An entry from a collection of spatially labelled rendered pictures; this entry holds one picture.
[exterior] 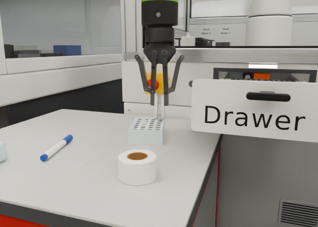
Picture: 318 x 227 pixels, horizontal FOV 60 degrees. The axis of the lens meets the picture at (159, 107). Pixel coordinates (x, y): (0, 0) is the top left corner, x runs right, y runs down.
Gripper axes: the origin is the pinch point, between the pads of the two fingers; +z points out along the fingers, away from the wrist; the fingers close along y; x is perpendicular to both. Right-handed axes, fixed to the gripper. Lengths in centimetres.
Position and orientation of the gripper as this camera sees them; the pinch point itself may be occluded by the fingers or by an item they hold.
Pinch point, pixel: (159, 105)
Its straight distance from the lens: 74.3
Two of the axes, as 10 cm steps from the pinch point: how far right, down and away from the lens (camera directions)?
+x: -0.7, 2.1, -9.7
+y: -10.0, -0.2, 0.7
